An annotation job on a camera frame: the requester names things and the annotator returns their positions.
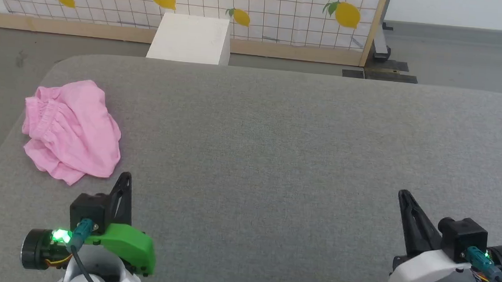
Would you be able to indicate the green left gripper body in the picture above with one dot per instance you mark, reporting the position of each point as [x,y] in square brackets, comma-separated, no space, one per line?
[128,243]

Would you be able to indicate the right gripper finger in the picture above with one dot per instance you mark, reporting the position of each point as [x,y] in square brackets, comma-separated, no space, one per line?
[429,242]
[410,238]

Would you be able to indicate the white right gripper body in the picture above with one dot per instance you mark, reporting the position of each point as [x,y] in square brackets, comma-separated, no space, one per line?
[420,271]

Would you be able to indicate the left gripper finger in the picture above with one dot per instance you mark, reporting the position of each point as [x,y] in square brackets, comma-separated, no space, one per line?
[127,207]
[114,211]

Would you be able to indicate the pink cloth garment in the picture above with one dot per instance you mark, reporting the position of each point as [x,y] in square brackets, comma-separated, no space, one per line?
[74,131]

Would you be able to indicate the grey fabric sofa cushion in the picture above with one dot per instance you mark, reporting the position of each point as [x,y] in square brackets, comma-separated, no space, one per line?
[276,161]

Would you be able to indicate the white rectangular block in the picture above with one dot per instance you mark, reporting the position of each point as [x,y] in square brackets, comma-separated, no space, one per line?
[192,37]

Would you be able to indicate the grey metal partition support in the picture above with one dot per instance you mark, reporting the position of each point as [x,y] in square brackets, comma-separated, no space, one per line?
[381,46]

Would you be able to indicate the lemon print grid partition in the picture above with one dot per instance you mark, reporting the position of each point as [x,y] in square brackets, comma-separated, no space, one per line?
[266,7]

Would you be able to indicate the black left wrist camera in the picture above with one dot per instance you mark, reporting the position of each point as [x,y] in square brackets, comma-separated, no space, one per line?
[89,209]

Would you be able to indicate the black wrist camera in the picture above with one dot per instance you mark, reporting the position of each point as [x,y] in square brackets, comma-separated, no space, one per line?
[463,238]
[89,209]

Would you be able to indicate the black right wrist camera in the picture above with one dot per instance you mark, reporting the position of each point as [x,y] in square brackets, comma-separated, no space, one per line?
[463,238]

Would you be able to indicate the black floor base plate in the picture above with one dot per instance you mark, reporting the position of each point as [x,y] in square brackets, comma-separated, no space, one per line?
[388,71]

